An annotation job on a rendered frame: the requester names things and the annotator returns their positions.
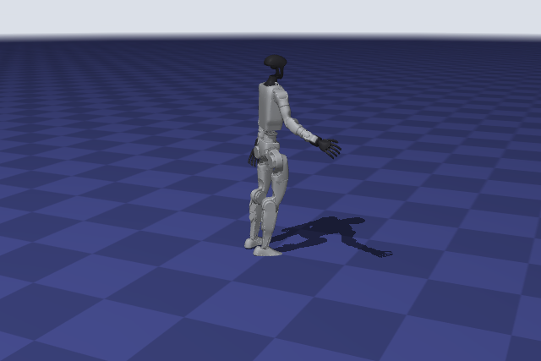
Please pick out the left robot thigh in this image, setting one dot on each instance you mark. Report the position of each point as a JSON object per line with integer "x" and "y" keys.
{"x": 264, "y": 178}

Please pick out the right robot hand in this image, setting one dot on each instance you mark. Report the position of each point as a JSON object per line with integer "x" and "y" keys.
{"x": 325, "y": 145}

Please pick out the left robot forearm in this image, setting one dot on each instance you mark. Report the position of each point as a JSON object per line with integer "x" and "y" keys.
{"x": 260, "y": 133}

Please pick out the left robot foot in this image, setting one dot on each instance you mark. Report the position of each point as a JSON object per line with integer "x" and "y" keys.
{"x": 250, "y": 243}

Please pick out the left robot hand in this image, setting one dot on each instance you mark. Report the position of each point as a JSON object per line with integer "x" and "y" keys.
{"x": 253, "y": 156}

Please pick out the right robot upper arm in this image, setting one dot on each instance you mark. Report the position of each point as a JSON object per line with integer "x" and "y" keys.
{"x": 281, "y": 98}

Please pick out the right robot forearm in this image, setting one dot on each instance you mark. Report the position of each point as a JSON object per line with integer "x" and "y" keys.
{"x": 299, "y": 130}

